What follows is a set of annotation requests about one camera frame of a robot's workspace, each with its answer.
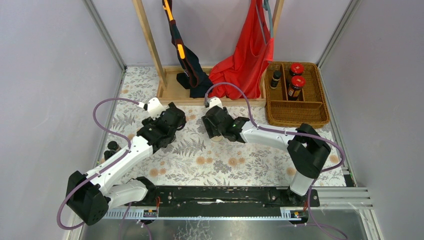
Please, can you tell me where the small black cap spice bottle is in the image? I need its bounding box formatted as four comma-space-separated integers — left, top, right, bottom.
270, 70, 282, 89

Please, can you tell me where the red lid sauce jar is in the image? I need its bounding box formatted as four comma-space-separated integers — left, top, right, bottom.
289, 62, 305, 77

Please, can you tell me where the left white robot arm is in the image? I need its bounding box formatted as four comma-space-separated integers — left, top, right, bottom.
60, 98, 187, 226

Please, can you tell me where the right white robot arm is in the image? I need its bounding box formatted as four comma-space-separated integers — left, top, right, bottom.
201, 106, 331, 196

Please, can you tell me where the floral table mat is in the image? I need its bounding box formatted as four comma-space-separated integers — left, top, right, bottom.
98, 66, 347, 187

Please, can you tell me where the dark navy garment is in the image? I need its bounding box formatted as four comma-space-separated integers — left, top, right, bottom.
162, 0, 213, 99

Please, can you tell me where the small dark bottle front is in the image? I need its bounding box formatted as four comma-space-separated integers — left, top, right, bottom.
103, 150, 115, 161

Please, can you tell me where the red apron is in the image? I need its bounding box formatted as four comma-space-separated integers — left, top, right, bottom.
208, 0, 274, 100

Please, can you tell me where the wicker divided tray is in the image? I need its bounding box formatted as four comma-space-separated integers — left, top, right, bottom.
265, 61, 330, 129

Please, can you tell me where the grey clothes hanger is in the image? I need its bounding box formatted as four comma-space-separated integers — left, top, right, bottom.
255, 0, 274, 44

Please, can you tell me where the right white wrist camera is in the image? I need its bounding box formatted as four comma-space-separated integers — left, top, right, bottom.
203, 96, 223, 109

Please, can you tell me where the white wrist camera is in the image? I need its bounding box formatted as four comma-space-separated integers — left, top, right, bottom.
138, 97, 166, 120
203, 96, 223, 109

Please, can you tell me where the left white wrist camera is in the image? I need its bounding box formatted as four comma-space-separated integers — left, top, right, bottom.
138, 97, 166, 120

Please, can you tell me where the wooden rack frame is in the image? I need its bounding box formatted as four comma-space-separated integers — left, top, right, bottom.
132, 0, 285, 107

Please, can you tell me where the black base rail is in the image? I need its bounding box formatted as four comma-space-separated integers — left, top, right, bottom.
132, 177, 320, 219

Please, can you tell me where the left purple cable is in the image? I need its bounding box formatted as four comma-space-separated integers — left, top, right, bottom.
56, 97, 147, 231

